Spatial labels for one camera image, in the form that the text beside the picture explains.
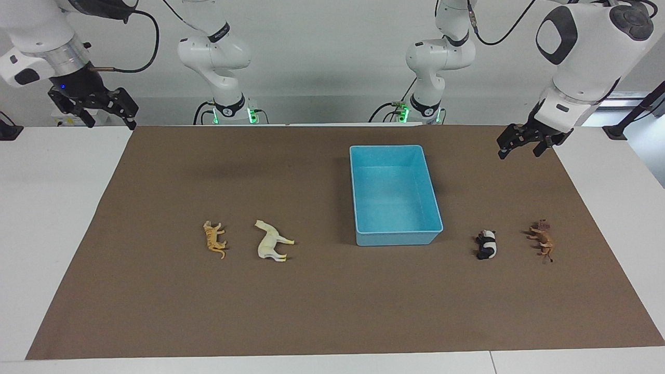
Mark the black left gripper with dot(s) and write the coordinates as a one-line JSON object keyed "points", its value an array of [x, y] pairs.
{"points": [[543, 131]]}

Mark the black and white panda toy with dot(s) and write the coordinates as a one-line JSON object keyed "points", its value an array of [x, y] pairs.
{"points": [[487, 245]]}

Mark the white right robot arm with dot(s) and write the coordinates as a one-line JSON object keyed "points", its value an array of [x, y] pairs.
{"points": [[36, 31]]}

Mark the cream white horse toy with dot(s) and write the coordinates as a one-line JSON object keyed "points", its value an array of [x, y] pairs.
{"points": [[269, 244]]}

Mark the brown table mat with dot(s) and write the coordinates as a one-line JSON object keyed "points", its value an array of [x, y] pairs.
{"points": [[332, 301]]}

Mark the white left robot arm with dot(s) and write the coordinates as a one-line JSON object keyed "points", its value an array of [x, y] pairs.
{"points": [[587, 47]]}

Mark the blue plastic storage box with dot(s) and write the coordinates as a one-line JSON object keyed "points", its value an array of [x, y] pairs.
{"points": [[395, 208]]}

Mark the black clamp stand with pole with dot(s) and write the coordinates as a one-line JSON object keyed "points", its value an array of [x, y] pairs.
{"points": [[631, 114]]}

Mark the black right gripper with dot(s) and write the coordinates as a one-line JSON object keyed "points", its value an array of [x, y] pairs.
{"points": [[83, 88]]}

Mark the orange tiger toy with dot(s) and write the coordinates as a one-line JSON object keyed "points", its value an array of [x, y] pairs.
{"points": [[213, 239]]}

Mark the brown lion toy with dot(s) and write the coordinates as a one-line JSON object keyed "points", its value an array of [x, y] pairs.
{"points": [[543, 240]]}

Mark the black table clamp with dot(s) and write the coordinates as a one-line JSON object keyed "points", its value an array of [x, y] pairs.
{"points": [[9, 130]]}

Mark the white socket box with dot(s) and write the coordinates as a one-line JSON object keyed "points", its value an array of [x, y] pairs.
{"points": [[106, 118]]}

